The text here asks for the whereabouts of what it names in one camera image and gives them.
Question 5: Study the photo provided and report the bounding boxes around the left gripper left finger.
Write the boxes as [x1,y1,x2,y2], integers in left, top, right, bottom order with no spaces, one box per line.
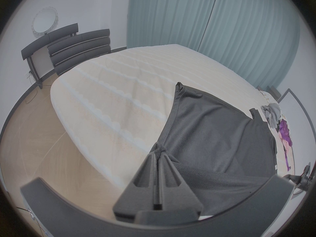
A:
[113,148,158,218]

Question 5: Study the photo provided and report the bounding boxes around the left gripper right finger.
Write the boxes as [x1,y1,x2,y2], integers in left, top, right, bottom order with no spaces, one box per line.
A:
[158,152,204,215]

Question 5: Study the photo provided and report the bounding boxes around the black T-shirt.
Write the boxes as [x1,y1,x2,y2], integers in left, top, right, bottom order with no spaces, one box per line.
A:
[153,82,278,217]

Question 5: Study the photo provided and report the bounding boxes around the bed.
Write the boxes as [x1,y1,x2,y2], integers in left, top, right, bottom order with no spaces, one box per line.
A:
[49,43,313,219]

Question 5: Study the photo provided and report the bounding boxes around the pink garment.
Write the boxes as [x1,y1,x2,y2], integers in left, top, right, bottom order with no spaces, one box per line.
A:
[280,132,293,155]

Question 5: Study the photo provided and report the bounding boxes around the purple garment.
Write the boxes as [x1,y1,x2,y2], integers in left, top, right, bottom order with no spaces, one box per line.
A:
[276,119,293,171]

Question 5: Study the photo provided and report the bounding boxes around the grey garment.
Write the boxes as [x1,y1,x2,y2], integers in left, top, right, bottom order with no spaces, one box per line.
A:
[261,103,281,129]

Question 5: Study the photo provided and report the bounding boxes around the white printed pillow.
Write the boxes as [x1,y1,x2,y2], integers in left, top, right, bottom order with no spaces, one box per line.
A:
[260,90,278,103]

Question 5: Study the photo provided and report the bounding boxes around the grey bedside table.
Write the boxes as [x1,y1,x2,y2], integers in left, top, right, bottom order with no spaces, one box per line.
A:
[257,85,282,99]

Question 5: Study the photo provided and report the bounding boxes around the black chest of drawers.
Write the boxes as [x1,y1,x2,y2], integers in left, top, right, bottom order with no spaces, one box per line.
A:
[47,29,111,76]

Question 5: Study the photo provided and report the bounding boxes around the blue-green curtain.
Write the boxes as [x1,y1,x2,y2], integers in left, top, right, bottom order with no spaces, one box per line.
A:
[197,0,300,89]
[126,0,220,51]

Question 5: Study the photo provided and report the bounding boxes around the round white framed mirror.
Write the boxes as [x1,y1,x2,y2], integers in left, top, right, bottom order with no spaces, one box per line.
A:
[32,7,58,35]

